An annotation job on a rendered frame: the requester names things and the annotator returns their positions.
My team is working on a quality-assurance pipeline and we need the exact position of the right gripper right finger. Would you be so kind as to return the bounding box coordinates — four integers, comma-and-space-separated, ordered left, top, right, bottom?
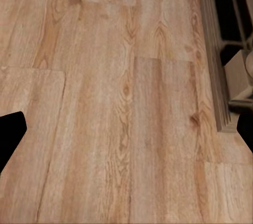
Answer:
237, 111, 253, 153

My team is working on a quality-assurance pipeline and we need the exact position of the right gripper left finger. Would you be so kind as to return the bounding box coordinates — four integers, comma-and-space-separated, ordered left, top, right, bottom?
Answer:
0, 111, 27, 173

